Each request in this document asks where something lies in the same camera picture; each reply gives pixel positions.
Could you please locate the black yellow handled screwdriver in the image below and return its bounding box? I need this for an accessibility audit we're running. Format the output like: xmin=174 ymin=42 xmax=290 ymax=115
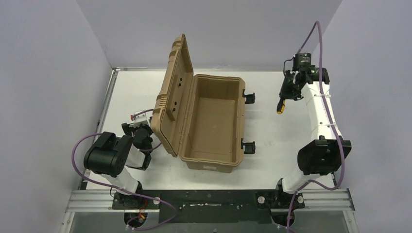
xmin=276 ymin=98 xmax=285 ymax=115

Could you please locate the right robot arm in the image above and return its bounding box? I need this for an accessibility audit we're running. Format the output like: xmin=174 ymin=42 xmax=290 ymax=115
xmin=274 ymin=53 xmax=352 ymax=208

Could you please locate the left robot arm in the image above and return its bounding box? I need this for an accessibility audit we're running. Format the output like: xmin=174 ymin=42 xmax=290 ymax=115
xmin=84 ymin=123 xmax=154 ymax=209

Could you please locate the tan plastic tool box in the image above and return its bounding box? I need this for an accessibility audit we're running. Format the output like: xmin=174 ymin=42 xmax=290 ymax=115
xmin=151 ymin=34 xmax=256 ymax=173

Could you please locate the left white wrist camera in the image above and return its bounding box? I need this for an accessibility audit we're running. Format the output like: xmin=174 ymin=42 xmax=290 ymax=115
xmin=130 ymin=110 xmax=150 ymax=128

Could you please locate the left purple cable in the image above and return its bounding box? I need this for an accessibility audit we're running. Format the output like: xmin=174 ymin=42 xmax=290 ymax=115
xmin=71 ymin=109 xmax=178 ymax=232

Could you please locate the aluminium front rail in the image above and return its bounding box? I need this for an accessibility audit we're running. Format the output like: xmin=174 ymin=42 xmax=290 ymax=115
xmin=66 ymin=189 xmax=355 ymax=213

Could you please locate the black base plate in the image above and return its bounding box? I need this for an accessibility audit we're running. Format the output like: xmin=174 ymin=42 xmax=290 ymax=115
xmin=124 ymin=190 xmax=304 ymax=225

